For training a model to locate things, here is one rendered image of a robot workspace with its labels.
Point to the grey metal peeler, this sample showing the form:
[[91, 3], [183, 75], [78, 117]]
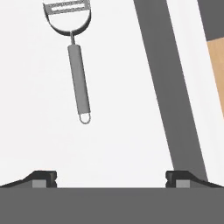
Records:
[[78, 78]]

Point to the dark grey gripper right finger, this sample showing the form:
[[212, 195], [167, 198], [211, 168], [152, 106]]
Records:
[[181, 176]]

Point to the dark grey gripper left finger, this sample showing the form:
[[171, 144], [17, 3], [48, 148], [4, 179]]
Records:
[[40, 176]]

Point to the white open drawer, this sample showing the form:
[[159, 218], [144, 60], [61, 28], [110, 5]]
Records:
[[38, 125]]

